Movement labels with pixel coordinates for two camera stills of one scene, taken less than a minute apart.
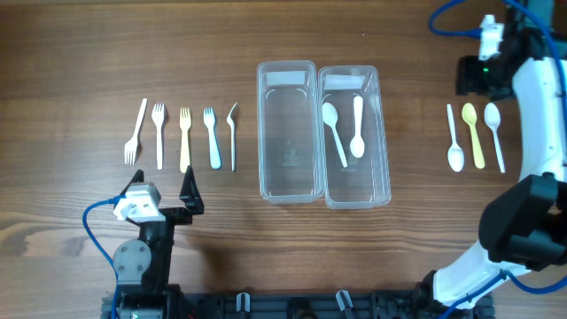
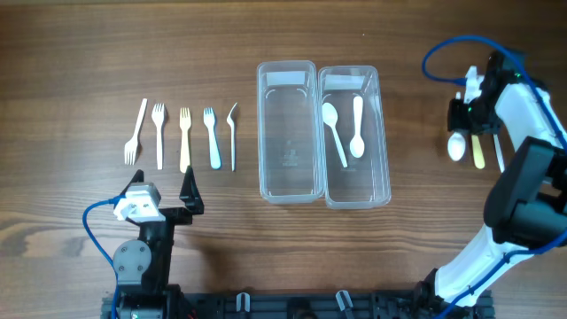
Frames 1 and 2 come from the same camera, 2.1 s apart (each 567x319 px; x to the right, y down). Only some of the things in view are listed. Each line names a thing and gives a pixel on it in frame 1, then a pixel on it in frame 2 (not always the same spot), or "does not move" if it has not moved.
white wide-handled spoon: x=357 y=145 does not move
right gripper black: x=469 y=81 → x=455 y=123
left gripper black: x=192 y=202 does not move
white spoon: x=330 y=114 does not move
